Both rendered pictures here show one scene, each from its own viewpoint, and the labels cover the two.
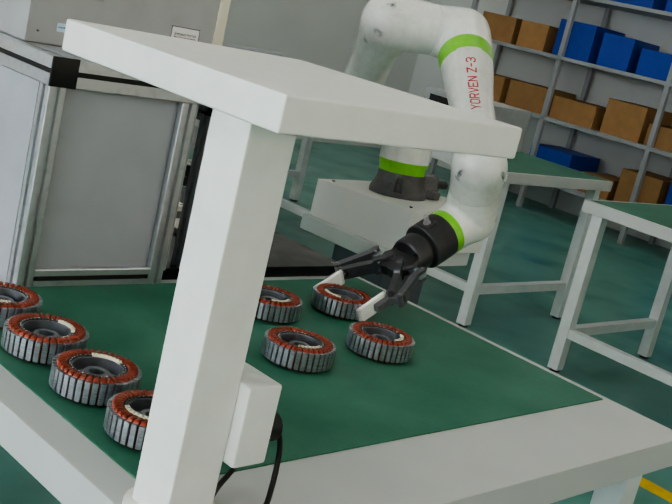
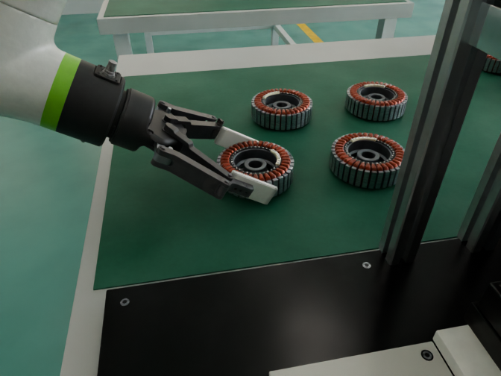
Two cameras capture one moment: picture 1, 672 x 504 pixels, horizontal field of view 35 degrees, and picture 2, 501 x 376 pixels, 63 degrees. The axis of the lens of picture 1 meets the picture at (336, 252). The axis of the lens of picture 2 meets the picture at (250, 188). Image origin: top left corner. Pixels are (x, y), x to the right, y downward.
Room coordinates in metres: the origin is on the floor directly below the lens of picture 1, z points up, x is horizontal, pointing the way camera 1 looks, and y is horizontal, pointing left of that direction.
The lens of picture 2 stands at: (2.26, 0.25, 1.11)
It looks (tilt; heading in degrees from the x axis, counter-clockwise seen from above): 37 degrees down; 216
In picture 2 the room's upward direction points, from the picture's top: straight up
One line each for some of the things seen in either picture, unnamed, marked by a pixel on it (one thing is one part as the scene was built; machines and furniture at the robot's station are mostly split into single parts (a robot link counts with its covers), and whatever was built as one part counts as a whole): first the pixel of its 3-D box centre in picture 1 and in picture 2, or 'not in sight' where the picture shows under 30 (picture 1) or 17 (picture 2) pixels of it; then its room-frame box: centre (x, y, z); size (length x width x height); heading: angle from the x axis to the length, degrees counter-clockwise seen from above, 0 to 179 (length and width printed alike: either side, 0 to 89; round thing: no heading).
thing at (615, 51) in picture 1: (627, 55); not in sight; (8.64, -1.90, 1.41); 0.42 x 0.28 x 0.26; 139
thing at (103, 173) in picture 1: (104, 190); not in sight; (1.67, 0.39, 0.91); 0.28 x 0.03 x 0.32; 137
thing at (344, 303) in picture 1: (342, 301); (255, 168); (1.86, -0.03, 0.77); 0.11 x 0.11 x 0.04
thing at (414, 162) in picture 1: (404, 134); not in sight; (2.69, -0.10, 1.01); 0.16 x 0.13 x 0.19; 100
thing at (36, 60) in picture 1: (66, 47); not in sight; (1.95, 0.57, 1.09); 0.68 x 0.44 x 0.05; 47
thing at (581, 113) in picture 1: (585, 114); not in sight; (8.80, -1.73, 0.87); 0.42 x 0.40 x 0.18; 46
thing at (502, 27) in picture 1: (510, 30); not in sight; (9.46, -1.03, 1.39); 0.40 x 0.36 x 0.22; 138
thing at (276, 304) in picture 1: (269, 303); (367, 159); (1.74, 0.09, 0.77); 0.11 x 0.11 x 0.04
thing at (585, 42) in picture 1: (588, 43); not in sight; (8.90, -1.62, 1.43); 0.42 x 0.36 x 0.29; 135
